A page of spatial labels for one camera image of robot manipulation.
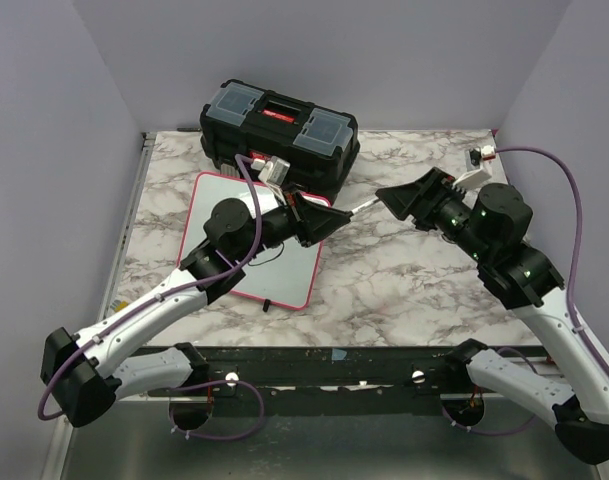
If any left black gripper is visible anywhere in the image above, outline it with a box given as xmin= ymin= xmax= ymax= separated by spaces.
xmin=234 ymin=185 xmax=350 ymax=263

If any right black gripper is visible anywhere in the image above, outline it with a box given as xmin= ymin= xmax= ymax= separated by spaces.
xmin=376 ymin=165 xmax=492 ymax=263

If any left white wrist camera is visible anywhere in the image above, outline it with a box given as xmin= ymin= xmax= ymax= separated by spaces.
xmin=251 ymin=156 xmax=290 ymax=204

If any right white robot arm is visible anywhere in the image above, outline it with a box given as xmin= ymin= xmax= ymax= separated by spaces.
xmin=376 ymin=168 xmax=609 ymax=465

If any black whiteboard marker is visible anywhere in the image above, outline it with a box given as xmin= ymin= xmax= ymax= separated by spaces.
xmin=350 ymin=197 xmax=380 ymax=217

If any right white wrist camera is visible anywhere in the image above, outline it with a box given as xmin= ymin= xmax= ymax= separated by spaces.
xmin=453 ymin=145 xmax=496 ymax=191

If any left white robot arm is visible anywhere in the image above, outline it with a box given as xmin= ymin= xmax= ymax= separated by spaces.
xmin=38 ymin=191 xmax=353 ymax=427

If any blue tape piece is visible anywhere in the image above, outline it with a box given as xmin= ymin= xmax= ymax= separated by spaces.
xmin=331 ymin=348 xmax=348 ymax=362

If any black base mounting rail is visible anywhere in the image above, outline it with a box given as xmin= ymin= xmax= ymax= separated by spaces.
xmin=184 ymin=346 xmax=475 ymax=416

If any black plastic toolbox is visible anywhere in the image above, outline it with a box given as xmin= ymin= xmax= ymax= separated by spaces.
xmin=200 ymin=79 xmax=360 ymax=202

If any aluminium frame rail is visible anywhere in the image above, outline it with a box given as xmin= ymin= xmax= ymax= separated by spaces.
xmin=95 ymin=131 xmax=157 ymax=322

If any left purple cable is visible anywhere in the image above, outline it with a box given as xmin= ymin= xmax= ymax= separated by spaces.
xmin=37 ymin=152 xmax=266 ymax=441

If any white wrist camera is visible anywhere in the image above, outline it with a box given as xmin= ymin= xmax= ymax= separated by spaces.
xmin=453 ymin=145 xmax=496 ymax=191
xmin=251 ymin=156 xmax=290 ymax=204

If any pink framed whiteboard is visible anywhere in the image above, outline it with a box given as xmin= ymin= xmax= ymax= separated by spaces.
xmin=177 ymin=172 xmax=323 ymax=310

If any small yellow object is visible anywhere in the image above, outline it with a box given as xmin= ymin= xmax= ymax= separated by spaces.
xmin=110 ymin=300 xmax=128 ymax=313

